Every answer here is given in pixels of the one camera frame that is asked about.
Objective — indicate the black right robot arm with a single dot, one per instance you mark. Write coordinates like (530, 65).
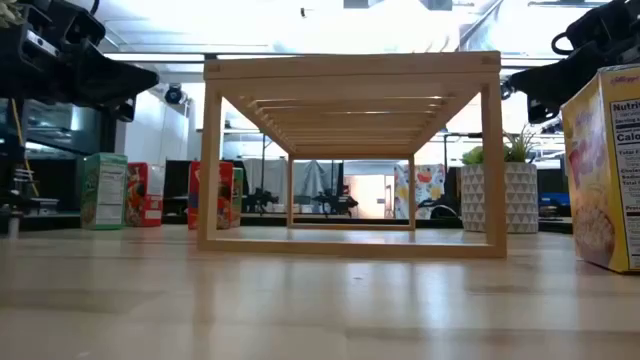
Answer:
(600, 22)

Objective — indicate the red Froot Loops cereal box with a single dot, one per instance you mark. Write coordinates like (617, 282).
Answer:
(142, 200)
(227, 190)

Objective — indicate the black background robot arm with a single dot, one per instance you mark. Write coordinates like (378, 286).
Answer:
(335, 202)
(260, 200)

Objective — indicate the grey hanging cloth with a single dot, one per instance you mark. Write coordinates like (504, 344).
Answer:
(312, 177)

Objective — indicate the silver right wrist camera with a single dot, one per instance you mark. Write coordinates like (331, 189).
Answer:
(631, 51)

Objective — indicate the bushy small-leaved potted plant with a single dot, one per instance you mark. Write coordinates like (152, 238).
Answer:
(7, 14)

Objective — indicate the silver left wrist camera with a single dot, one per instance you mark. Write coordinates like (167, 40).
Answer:
(42, 44)

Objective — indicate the yellow Corn Pops cereal box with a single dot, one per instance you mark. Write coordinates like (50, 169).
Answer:
(595, 175)

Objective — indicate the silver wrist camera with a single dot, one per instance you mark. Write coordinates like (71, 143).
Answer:
(42, 44)
(631, 51)

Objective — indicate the green Apple Jacks cereal box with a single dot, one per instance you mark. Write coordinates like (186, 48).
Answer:
(102, 195)
(238, 197)

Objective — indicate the large dark screen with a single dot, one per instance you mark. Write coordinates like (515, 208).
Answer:
(60, 132)

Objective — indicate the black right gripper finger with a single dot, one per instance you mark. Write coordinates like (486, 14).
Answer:
(555, 72)
(545, 100)

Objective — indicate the green succulent in white pot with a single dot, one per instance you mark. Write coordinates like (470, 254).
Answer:
(522, 200)

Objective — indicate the long ceiling light bar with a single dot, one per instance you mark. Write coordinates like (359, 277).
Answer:
(150, 57)

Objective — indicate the black dome camera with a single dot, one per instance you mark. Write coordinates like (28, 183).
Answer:
(173, 94)

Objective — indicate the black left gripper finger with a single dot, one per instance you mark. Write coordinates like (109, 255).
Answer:
(115, 67)
(120, 92)

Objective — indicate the blue bin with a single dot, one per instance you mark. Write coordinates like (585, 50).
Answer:
(555, 199)

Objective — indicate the colourful printed hanging cloth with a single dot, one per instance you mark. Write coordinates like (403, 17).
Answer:
(430, 185)

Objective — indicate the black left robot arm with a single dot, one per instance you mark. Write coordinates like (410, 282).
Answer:
(12, 65)

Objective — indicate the slatted wooden shelf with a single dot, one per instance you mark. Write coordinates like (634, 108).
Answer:
(350, 65)

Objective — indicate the white hanging cloth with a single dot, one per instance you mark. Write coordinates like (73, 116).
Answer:
(270, 175)

